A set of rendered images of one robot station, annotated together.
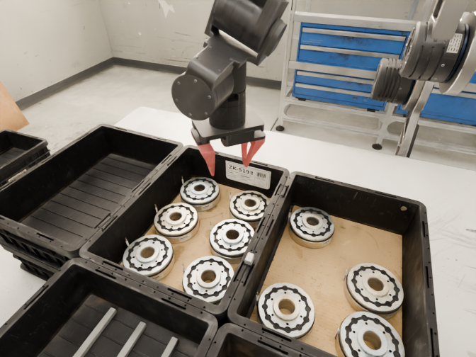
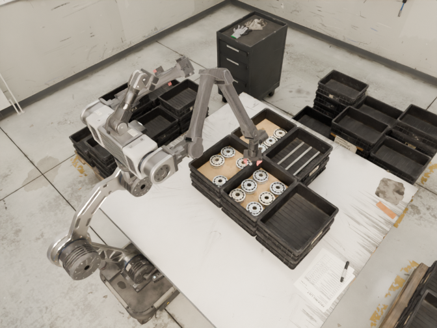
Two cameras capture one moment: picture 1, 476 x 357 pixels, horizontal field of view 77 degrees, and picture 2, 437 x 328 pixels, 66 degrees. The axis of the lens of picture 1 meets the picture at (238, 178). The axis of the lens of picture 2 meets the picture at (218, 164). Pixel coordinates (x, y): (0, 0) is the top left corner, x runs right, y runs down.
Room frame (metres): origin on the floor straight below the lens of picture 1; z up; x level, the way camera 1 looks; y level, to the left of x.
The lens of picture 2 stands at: (1.69, 0.37, 2.60)
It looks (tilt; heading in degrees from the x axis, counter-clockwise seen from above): 49 degrees down; 204
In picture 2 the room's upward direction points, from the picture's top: 2 degrees counter-clockwise
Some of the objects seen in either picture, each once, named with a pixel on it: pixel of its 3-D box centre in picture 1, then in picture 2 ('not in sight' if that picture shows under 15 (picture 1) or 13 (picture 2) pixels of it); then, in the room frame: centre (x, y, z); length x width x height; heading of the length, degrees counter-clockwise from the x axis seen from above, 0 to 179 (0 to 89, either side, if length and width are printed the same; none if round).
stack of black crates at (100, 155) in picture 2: not in sight; (119, 155); (0.18, -1.28, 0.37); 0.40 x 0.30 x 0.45; 159
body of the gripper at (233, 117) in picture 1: (227, 109); (253, 151); (0.42, 0.02, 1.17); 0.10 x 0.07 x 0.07; 112
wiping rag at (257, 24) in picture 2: not in sight; (256, 23); (-1.57, -0.61, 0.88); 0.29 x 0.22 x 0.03; 159
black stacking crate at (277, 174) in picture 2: (201, 224); (258, 191); (0.45, 0.08, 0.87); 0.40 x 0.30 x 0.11; 157
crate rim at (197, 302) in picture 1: (199, 209); (259, 186); (0.45, 0.08, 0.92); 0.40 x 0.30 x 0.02; 157
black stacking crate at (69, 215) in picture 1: (98, 190); (296, 220); (0.57, 0.36, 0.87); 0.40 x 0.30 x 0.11; 157
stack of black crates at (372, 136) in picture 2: not in sight; (353, 141); (-0.75, 0.63, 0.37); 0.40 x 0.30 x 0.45; 69
